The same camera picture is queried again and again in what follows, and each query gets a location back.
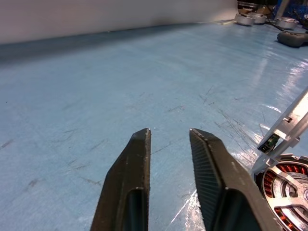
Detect silver motor housing copper windings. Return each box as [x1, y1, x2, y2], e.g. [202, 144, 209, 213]
[252, 155, 308, 231]

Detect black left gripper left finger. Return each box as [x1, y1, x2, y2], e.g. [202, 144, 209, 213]
[90, 128, 152, 231]

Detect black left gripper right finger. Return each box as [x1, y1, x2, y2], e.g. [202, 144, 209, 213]
[189, 128, 282, 231]

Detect grey handheld controller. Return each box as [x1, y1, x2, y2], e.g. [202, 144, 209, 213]
[277, 31, 308, 48]

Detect silver round motor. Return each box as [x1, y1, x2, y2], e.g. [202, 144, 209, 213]
[234, 13, 255, 27]
[249, 12, 268, 25]
[275, 17, 299, 31]

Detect silver hinged motor lid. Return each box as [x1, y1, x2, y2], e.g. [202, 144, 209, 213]
[252, 86, 308, 175]

